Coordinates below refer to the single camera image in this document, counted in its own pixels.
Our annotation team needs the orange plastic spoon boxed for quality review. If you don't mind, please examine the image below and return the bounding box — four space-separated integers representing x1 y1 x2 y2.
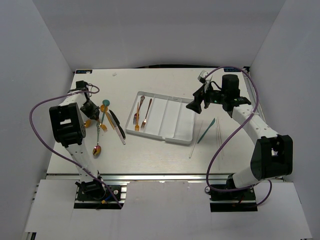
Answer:
104 111 115 130

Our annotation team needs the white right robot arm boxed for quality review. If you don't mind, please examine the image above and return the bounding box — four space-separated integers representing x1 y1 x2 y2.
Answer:
186 71 293 200

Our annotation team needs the orange plastic fork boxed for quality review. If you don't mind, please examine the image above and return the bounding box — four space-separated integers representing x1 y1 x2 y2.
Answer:
134 102 140 132
96 120 108 132

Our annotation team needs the teal plastic knife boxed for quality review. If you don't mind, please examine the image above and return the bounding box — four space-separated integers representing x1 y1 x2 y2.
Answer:
197 118 216 144

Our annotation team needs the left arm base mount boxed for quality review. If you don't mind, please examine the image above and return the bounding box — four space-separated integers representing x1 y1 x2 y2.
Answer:
73 180 124 210

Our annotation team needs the rose gold metal fork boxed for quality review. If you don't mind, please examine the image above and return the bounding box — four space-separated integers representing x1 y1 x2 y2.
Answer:
141 98 153 129

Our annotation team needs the gold metal spoon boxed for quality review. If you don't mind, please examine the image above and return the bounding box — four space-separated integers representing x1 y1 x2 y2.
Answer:
84 119 92 128

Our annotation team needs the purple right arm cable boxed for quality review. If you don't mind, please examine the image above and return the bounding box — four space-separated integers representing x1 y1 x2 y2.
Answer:
206 65 273 207

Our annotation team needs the white chopstick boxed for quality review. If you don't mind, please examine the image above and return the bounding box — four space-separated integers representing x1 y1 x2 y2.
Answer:
188 120 203 159

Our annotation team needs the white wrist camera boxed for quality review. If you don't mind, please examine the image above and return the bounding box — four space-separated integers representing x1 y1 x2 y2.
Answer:
68 80 90 95
197 70 212 88

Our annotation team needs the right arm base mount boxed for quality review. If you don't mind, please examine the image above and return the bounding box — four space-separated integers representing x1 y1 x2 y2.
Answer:
204 186 258 213

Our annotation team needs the white divided cutlery tray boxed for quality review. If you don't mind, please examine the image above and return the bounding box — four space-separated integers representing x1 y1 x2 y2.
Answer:
125 91 195 145

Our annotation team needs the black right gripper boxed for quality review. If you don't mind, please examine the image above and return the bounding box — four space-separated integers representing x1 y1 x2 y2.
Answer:
185 82 227 114

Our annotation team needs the teal plastic spoon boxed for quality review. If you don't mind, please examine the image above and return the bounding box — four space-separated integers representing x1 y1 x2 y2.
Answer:
100 99 110 124

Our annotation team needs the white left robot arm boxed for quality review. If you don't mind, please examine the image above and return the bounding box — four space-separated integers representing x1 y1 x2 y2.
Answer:
49 93 106 200

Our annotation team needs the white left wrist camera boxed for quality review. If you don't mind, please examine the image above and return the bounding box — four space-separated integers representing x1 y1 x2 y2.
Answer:
68 80 90 95

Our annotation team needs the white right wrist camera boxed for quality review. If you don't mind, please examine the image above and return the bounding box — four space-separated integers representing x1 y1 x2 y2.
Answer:
197 70 212 88

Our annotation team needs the black knife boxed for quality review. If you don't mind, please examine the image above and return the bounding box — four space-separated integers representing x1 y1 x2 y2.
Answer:
109 110 126 140

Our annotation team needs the aluminium table rail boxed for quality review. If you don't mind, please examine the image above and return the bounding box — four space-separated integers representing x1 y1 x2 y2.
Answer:
44 172 286 183

